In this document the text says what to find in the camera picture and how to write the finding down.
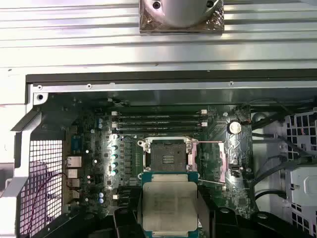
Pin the silver coin battery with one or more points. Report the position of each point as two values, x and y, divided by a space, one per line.
234 127

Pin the green motherboard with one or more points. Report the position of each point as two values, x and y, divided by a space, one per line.
237 198

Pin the CPU socket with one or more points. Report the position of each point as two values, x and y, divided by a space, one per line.
168 153

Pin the black RAM slot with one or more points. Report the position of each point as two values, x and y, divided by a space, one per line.
158 115
158 129
158 124
158 119

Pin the metal socket cover frame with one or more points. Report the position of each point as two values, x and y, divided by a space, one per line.
224 161

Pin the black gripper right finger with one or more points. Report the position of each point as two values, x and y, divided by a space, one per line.
218 223

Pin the black and silver PC case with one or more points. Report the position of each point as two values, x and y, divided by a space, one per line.
158 85

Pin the silver CPU with green edge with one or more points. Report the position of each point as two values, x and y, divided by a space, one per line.
171 205

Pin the silver metal drive cage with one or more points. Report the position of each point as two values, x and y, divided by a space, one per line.
304 183

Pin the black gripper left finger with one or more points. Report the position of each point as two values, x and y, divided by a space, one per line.
128 223

